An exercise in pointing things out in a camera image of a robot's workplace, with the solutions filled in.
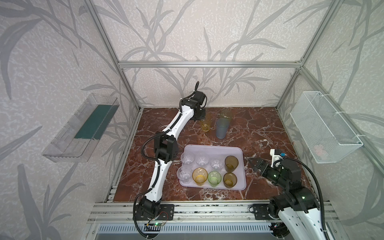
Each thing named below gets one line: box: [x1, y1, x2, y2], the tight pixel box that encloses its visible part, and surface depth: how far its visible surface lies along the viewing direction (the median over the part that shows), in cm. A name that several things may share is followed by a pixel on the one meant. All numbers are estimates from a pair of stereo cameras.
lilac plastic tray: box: [180, 144, 247, 190], surface depth 87 cm
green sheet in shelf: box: [74, 104, 120, 140], surface depth 69 cm
